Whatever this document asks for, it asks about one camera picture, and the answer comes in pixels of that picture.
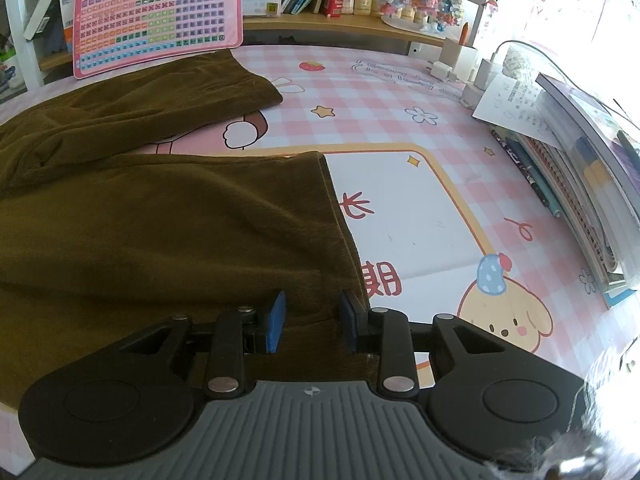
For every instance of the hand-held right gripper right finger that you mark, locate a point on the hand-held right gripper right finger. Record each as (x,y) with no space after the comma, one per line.
(350,322)

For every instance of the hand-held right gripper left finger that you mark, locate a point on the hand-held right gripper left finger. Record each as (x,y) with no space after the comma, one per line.
(275,320)

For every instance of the pink cartoon desk mat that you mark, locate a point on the pink cartoon desk mat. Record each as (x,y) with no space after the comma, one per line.
(425,210)

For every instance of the dark pen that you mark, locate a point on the dark pen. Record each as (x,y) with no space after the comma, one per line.
(525,170)

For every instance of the white phone charger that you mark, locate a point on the white phone charger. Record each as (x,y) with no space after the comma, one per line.
(440,71)

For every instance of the stack of notebooks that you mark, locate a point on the stack of notebooks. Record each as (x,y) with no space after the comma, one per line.
(590,200)

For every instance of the white handwritten paper sheet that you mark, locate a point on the white handwritten paper sheet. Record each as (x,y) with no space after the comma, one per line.
(515,105)

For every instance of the white power adapter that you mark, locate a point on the white power adapter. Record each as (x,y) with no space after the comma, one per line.
(484,72)

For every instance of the beige pen holder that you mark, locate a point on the beige pen holder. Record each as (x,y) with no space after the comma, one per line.
(451,50)

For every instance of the white bookshelf with wooden boards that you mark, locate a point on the white bookshelf with wooden boards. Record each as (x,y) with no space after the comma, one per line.
(325,24)

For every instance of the pink learning tablet toy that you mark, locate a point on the pink learning tablet toy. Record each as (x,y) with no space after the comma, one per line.
(150,20)

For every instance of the thick dark blue book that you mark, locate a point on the thick dark blue book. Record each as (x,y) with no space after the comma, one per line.
(47,5)

